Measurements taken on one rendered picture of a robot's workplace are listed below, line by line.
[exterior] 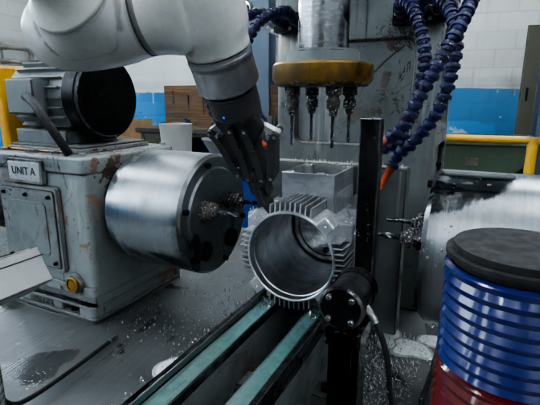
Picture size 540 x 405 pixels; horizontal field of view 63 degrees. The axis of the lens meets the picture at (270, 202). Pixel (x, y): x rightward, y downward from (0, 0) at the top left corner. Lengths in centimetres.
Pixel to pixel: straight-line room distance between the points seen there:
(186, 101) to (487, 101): 391
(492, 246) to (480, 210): 46
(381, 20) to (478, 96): 496
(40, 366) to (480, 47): 558
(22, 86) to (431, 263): 88
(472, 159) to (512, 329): 470
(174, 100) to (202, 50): 604
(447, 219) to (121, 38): 49
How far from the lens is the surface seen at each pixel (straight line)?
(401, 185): 87
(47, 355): 98
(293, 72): 75
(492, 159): 491
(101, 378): 88
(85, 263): 101
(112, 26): 60
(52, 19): 60
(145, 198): 87
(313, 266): 91
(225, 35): 58
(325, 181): 77
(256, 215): 75
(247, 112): 64
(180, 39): 58
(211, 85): 61
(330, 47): 79
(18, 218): 112
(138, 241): 91
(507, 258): 19
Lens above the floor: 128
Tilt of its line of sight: 14 degrees down
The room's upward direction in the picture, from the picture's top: straight up
